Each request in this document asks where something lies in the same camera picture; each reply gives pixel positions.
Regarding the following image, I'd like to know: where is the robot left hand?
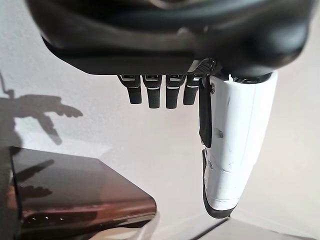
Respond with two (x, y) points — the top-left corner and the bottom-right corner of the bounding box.
(24, 0), (311, 220)

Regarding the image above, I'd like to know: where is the glossy brown stool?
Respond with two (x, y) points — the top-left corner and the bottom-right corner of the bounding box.
(8, 146), (158, 233)

